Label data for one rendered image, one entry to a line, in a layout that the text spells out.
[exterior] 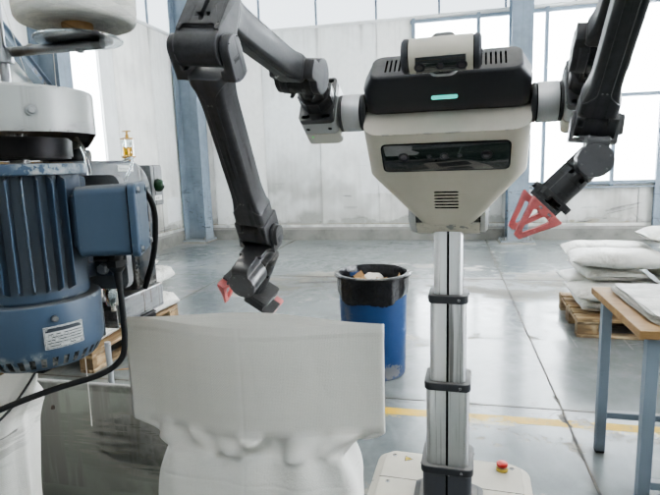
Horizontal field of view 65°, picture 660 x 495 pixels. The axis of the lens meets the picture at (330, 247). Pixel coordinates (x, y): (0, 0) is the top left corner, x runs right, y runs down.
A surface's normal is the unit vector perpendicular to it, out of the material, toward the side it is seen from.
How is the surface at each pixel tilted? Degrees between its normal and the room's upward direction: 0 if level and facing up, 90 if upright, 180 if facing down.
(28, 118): 91
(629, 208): 89
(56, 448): 90
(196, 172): 90
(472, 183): 130
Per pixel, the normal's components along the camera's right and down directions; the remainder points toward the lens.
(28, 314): 0.42, 0.17
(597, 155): -0.33, 0.11
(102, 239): 0.19, 0.15
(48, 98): 0.80, 0.09
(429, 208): -0.18, 0.76
